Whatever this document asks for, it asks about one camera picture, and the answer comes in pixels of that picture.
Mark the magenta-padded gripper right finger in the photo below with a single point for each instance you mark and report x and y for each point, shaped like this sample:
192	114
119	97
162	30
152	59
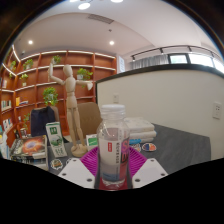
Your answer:
150	172

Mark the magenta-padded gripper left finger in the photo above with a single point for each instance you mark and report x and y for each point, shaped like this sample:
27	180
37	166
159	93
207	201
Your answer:
75	173

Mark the clear plastic water bottle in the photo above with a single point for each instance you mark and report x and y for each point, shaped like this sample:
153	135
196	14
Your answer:
113	146

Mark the round colourful sticker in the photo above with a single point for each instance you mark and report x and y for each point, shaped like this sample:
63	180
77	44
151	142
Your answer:
136	147
149	147

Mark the small green white box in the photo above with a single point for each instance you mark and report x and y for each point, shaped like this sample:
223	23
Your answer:
92	141

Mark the tall green white carton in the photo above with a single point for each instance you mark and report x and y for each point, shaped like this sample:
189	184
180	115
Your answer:
56	140

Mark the stack of white books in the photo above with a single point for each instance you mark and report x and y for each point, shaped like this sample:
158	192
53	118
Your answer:
141	128

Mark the dark blue office chair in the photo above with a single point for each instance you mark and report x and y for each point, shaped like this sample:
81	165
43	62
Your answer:
43	120

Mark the wooden artist mannequin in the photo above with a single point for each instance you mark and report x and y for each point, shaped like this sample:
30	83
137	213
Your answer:
71	100

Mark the wooden shelf unit with books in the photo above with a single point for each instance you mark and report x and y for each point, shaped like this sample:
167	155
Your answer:
36	83

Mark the grey curtain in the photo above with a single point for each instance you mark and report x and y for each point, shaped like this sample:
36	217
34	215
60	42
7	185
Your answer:
150	61

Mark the black framed window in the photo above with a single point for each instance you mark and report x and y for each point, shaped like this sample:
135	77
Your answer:
200	60

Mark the recessed ceiling downlight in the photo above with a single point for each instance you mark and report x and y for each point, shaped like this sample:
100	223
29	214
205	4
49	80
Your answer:
30	42
111	42

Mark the ceiling air vent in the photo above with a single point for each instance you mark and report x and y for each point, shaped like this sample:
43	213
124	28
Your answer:
100	18

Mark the branched ceiling light fixture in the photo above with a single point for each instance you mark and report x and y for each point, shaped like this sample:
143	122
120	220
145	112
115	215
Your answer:
84	5

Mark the white wall switch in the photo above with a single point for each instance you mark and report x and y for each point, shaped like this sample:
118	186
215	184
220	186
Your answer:
115	98

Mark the white wall socket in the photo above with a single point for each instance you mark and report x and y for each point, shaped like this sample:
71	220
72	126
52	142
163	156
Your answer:
217	110

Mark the black curtain rail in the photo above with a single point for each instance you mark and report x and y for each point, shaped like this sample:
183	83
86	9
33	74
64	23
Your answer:
173	49

